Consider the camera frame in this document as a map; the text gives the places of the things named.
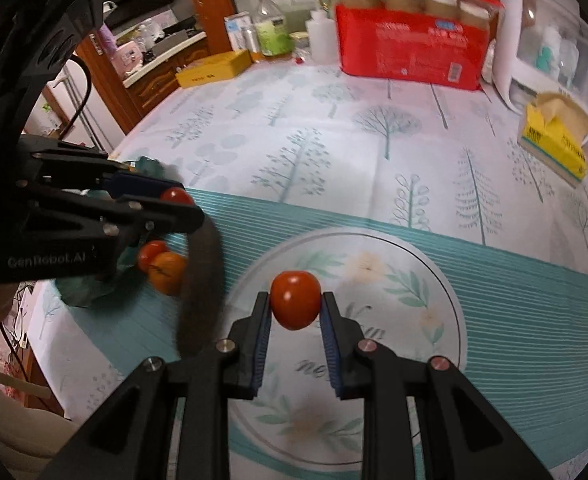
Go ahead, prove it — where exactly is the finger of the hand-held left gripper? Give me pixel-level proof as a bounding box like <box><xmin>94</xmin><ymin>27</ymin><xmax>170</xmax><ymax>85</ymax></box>
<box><xmin>19</xmin><ymin>195</ymin><xmax>206</xmax><ymax>252</ymax></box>
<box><xmin>19</xmin><ymin>147</ymin><xmax>185</xmax><ymax>202</ymax></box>

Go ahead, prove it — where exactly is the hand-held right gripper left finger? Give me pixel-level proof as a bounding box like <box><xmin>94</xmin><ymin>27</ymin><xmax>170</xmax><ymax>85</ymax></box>
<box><xmin>49</xmin><ymin>290</ymin><xmax>275</xmax><ymax>480</ymax></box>

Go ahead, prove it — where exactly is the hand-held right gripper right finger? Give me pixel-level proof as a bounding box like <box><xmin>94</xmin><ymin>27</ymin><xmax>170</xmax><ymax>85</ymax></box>
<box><xmin>321</xmin><ymin>290</ymin><xmax>557</xmax><ymax>480</ymax></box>

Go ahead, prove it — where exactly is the small red cherry tomato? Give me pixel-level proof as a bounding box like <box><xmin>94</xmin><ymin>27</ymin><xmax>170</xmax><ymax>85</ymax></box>
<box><xmin>270</xmin><ymin>270</ymin><xmax>322</xmax><ymax>332</ymax></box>
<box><xmin>161</xmin><ymin>186</ymin><xmax>195</xmax><ymax>207</ymax></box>

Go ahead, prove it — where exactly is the white floral round plate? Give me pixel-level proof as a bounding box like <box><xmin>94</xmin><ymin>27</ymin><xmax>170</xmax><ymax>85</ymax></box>
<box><xmin>221</xmin><ymin>227</ymin><xmax>467</xmax><ymax>467</ymax></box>

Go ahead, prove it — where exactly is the green scalloped plastic plate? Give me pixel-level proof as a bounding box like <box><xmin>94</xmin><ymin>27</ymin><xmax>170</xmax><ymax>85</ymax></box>
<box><xmin>56</xmin><ymin>156</ymin><xmax>175</xmax><ymax>309</ymax></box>

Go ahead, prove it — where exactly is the orange tangerine with green stem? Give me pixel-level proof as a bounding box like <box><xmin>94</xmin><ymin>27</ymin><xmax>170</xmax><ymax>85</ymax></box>
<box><xmin>149</xmin><ymin>251</ymin><xmax>189</xmax><ymax>297</ymax></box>

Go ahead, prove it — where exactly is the pink box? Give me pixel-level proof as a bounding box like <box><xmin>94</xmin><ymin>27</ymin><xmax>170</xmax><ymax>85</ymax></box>
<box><xmin>116</xmin><ymin>42</ymin><xmax>143</xmax><ymax>69</ymax></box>

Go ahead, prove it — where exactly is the wooden kitchen counter cabinet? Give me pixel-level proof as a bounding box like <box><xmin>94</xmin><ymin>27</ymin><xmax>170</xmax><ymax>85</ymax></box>
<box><xmin>76</xmin><ymin>30</ymin><xmax>212</xmax><ymax>136</ymax></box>

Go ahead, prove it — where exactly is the yellow rectangular tin box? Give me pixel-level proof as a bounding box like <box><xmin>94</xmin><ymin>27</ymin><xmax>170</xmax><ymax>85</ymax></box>
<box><xmin>175</xmin><ymin>49</ymin><xmax>253</xmax><ymax>90</ymax></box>

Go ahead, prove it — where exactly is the white and blue carton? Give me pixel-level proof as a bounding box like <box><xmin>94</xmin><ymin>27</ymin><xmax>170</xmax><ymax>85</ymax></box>
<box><xmin>224</xmin><ymin>11</ymin><xmax>253</xmax><ymax>54</ymax></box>

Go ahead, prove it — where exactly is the glass bottle with green label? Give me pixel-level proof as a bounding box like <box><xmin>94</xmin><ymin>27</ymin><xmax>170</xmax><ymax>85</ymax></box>
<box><xmin>253</xmin><ymin>0</ymin><xmax>295</xmax><ymax>59</ymax></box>

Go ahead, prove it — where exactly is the white plastic squeeze bottle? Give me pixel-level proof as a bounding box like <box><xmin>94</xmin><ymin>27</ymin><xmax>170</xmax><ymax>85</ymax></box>
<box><xmin>308</xmin><ymin>7</ymin><xmax>343</xmax><ymax>65</ymax></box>

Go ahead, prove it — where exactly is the yellow tissue box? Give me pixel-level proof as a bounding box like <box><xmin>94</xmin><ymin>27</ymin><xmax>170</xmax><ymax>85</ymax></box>
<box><xmin>517</xmin><ymin>91</ymin><xmax>588</xmax><ymax>189</ymax></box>

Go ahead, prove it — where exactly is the red pack of paper cups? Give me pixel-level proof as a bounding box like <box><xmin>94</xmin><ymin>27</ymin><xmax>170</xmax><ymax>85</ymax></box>
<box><xmin>335</xmin><ymin>0</ymin><xmax>504</xmax><ymax>92</ymax></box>

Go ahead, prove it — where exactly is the white cosmetics storage box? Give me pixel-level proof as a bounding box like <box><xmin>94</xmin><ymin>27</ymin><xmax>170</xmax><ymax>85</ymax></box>
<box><xmin>481</xmin><ymin>0</ymin><xmax>588</xmax><ymax>131</ymax></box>

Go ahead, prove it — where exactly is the black cable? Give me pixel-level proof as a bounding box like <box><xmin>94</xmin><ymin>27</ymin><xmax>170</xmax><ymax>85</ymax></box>
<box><xmin>56</xmin><ymin>55</ymin><xmax>94</xmax><ymax>143</ymax></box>

